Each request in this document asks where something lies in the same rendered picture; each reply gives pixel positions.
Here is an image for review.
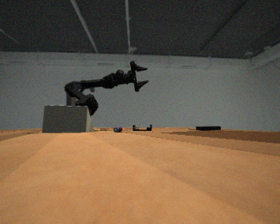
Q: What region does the blue and red battery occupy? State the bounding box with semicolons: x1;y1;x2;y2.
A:
114;127;122;133

